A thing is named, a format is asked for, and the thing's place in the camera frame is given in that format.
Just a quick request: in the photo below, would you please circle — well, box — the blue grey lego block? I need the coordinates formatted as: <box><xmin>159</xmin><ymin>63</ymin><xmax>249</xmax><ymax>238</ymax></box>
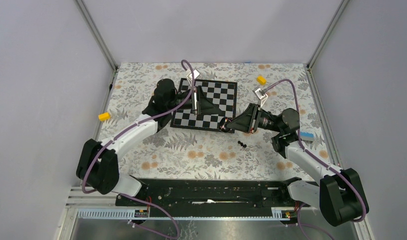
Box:
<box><xmin>300</xmin><ymin>131</ymin><xmax>315</xmax><ymax>142</ymax></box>

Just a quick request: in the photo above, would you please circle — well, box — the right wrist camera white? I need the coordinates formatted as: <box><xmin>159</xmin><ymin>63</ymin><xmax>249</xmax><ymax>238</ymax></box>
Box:
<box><xmin>253</xmin><ymin>87</ymin><xmax>268</xmax><ymax>107</ymax></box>

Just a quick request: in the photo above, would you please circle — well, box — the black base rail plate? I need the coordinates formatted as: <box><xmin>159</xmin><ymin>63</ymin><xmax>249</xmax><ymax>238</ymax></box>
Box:
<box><xmin>114</xmin><ymin>177</ymin><xmax>312</xmax><ymax>219</ymax></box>

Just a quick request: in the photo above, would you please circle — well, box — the black earbud charging case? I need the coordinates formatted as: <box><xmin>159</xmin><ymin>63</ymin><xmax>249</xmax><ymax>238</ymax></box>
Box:
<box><xmin>218</xmin><ymin>117</ymin><xmax>232</xmax><ymax>133</ymax></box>

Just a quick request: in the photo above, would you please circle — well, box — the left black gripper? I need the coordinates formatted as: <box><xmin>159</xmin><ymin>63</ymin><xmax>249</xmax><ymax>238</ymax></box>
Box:
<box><xmin>167</xmin><ymin>85</ymin><xmax>223</xmax><ymax>116</ymax></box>

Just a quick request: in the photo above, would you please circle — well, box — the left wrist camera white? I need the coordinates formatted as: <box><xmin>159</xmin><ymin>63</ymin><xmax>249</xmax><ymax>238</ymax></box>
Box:
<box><xmin>186</xmin><ymin>69</ymin><xmax>201</xmax><ymax>87</ymax></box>

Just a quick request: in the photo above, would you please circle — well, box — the purple cable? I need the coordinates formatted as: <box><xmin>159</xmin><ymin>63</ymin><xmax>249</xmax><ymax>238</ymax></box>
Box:
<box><xmin>263</xmin><ymin>78</ymin><xmax>368</xmax><ymax>240</ymax></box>
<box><xmin>81</xmin><ymin>59</ymin><xmax>196</xmax><ymax>240</ymax></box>

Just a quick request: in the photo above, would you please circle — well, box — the yellow block right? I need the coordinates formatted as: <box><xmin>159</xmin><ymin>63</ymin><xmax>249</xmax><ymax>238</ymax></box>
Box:
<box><xmin>256</xmin><ymin>75</ymin><xmax>267</xmax><ymax>86</ymax></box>

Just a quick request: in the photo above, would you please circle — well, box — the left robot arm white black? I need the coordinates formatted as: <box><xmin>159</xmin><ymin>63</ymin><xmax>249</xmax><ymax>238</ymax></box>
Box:
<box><xmin>75</xmin><ymin>78</ymin><xmax>222</xmax><ymax>206</ymax></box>

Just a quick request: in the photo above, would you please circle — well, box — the yellow block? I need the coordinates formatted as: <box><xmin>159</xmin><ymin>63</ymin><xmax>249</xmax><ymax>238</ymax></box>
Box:
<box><xmin>256</xmin><ymin>75</ymin><xmax>267</xmax><ymax>86</ymax></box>
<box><xmin>98</xmin><ymin>112</ymin><xmax>111</xmax><ymax>122</ymax></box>

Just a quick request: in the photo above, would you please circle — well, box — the floral patterned table mat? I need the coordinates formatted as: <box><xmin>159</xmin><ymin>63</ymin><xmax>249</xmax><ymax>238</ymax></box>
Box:
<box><xmin>98</xmin><ymin>63</ymin><xmax>332</xmax><ymax>181</ymax></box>

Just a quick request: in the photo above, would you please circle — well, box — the yellow block left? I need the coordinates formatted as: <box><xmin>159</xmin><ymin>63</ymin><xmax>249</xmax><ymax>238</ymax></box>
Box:
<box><xmin>98</xmin><ymin>112</ymin><xmax>111</xmax><ymax>122</ymax></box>

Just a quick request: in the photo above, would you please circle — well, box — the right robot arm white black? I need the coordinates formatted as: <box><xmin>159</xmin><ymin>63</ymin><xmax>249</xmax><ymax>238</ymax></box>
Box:
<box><xmin>218</xmin><ymin>103</ymin><xmax>370</xmax><ymax>227</ymax></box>

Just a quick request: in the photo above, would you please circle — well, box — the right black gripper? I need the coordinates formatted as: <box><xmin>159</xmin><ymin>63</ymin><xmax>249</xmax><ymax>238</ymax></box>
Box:
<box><xmin>225</xmin><ymin>103</ymin><xmax>283</xmax><ymax>134</ymax></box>

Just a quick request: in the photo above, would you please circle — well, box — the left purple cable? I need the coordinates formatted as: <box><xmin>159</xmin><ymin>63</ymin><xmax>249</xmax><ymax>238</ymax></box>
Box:
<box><xmin>81</xmin><ymin>59</ymin><xmax>196</xmax><ymax>240</ymax></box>

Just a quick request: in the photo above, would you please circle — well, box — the black earbud pair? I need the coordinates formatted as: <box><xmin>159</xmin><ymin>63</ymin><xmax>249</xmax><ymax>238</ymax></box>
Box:
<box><xmin>237</xmin><ymin>141</ymin><xmax>247</xmax><ymax>148</ymax></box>

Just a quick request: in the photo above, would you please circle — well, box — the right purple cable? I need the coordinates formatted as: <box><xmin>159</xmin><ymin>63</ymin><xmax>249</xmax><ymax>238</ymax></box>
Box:
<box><xmin>263</xmin><ymin>78</ymin><xmax>368</xmax><ymax>240</ymax></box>

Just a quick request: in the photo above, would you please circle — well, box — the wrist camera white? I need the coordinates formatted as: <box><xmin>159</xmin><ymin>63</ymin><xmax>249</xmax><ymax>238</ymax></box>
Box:
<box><xmin>253</xmin><ymin>87</ymin><xmax>268</xmax><ymax>107</ymax></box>
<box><xmin>186</xmin><ymin>69</ymin><xmax>201</xmax><ymax>87</ymax></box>

